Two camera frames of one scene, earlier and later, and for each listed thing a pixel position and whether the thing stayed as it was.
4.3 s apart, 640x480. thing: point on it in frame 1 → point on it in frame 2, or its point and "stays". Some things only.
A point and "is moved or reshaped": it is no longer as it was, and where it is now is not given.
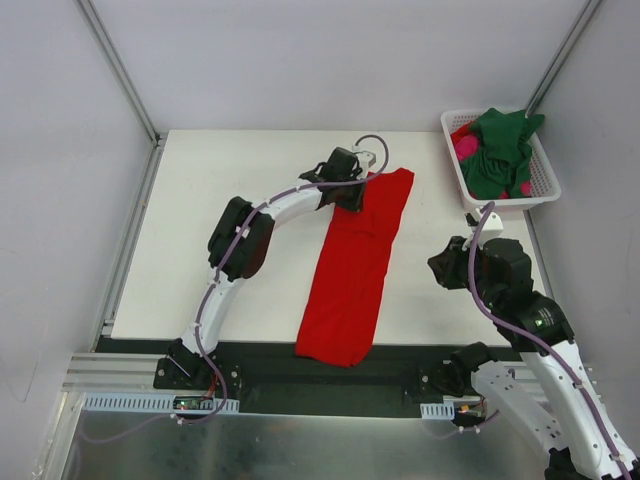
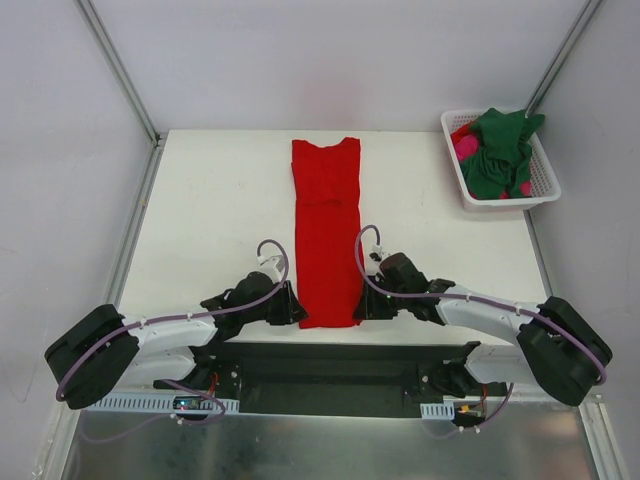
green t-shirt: [502, 161] stays
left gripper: [347, 195] → [288, 304]
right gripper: [445, 265] → [371, 302]
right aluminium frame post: [562, 57] stays
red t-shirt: [342, 321] is moved or reshaped
